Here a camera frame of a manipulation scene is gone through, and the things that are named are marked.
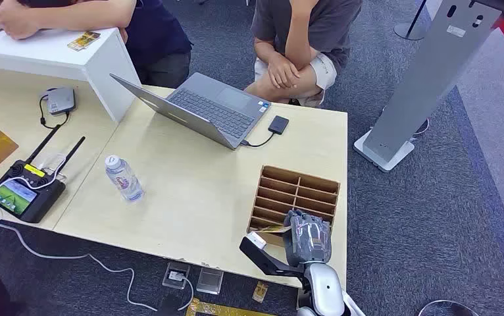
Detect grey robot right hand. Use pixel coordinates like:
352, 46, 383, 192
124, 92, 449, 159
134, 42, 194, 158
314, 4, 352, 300
282, 209, 333, 268

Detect yellow printed card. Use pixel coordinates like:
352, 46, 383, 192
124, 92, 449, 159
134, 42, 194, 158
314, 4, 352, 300
256, 224, 293, 234

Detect wooden card holder with slots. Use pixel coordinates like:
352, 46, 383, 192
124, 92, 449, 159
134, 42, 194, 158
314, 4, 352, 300
247, 165, 341, 248

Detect small yellow card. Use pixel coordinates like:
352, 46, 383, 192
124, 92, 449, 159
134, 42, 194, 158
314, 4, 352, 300
251, 281, 270, 304

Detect person's hand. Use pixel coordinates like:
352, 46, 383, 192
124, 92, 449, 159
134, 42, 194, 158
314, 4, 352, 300
266, 53, 301, 90
0, 0, 43, 41

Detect person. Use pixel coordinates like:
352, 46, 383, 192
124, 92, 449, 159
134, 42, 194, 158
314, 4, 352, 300
0, 0, 193, 90
243, 0, 364, 109

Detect patterned card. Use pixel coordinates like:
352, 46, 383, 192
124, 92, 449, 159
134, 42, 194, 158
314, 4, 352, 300
66, 30, 102, 52

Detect metal floor plate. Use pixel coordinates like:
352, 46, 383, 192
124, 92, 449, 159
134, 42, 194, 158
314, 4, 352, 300
195, 267, 225, 296

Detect yellow floor tape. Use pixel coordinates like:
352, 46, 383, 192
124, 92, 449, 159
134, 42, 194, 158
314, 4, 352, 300
185, 297, 276, 316

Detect black external drive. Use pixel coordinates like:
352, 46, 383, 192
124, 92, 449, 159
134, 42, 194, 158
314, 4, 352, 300
267, 115, 290, 136

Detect floor socket with plug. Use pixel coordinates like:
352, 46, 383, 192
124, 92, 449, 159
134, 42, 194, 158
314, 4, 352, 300
162, 261, 191, 292

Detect round metal stool rim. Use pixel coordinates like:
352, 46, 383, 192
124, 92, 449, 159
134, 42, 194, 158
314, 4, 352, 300
416, 300, 480, 316

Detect grey open laptop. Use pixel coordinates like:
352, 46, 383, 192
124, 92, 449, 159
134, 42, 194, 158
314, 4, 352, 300
109, 72, 272, 151

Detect clear plastic water bottle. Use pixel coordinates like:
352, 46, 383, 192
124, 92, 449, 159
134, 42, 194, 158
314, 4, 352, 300
104, 155, 145, 203

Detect grey kiosk stand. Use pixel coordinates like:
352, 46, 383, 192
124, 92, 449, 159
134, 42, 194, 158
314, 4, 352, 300
353, 0, 504, 174

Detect round stand base with pole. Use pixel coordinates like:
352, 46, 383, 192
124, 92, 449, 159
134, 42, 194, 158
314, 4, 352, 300
393, 0, 430, 42

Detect small grey box device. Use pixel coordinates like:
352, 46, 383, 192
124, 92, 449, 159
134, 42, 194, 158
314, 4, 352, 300
45, 87, 77, 117

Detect black remote controller with antennas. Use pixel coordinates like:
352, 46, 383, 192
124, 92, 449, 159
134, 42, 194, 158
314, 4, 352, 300
0, 124, 86, 224

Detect white box shelf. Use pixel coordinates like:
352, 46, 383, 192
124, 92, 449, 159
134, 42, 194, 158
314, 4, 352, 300
0, 11, 142, 123

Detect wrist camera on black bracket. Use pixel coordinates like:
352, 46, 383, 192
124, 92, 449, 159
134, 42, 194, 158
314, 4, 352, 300
239, 231, 306, 278

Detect black drive cable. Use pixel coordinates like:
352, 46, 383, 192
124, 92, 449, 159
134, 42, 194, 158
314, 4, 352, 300
239, 132, 276, 149

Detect kiosk cable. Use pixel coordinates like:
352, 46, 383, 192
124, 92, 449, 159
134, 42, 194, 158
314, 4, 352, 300
412, 117, 431, 136

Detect long white cable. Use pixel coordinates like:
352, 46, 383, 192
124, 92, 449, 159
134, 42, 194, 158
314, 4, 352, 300
0, 152, 195, 313

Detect thin black cable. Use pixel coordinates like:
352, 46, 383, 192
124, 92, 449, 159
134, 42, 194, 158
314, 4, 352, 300
38, 89, 70, 130

